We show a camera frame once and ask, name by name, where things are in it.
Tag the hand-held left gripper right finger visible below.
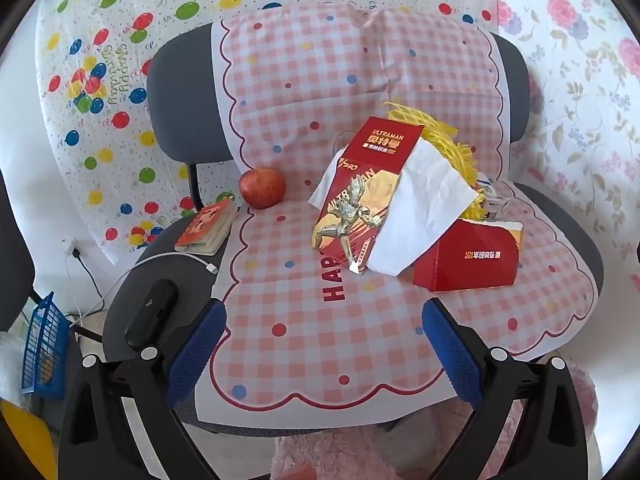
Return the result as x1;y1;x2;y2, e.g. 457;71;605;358
421;299;591;480

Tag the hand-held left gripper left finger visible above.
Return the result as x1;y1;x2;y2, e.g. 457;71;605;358
57;297;228;480

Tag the black case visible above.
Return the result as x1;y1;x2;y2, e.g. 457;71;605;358
124;280;180;350

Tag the short red carton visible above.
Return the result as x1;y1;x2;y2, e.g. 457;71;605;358
412;219;524;293

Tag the small red book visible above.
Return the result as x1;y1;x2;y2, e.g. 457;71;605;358
175;198;240;254

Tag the blue plastic basket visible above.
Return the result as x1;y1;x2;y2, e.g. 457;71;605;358
21;291;71;396

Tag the small white box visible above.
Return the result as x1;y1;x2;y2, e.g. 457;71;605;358
477;172;511;222

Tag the white tissue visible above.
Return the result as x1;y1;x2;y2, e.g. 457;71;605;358
308;139;478;277

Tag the person's pink fluffy clothing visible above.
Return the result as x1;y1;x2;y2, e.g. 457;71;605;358
272;360;598;480

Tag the red apple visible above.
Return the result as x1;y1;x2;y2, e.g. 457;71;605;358
239;167;287;209

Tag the yellow object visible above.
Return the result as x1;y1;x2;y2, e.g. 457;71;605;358
0;400;58;480

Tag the tall red carton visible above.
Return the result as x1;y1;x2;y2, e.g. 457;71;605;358
312;116;426;275

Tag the dark furniture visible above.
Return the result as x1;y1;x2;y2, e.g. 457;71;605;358
0;170;36;333

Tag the yellow foam net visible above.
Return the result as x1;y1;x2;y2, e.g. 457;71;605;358
382;101;493;223

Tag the grey office chair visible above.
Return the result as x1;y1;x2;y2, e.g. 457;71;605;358
102;30;606;436

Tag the balloon print plastic sheet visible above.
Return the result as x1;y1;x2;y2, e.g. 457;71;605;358
35;0;501;266

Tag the pink checked plastic sheet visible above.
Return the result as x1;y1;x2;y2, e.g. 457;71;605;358
197;2;598;431

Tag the floral print sheet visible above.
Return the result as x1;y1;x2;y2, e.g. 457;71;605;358
480;0;640;321

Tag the white cable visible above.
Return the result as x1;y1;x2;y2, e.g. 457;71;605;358
75;251;219;328

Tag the black cable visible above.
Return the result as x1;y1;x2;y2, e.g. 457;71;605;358
75;255;108;341

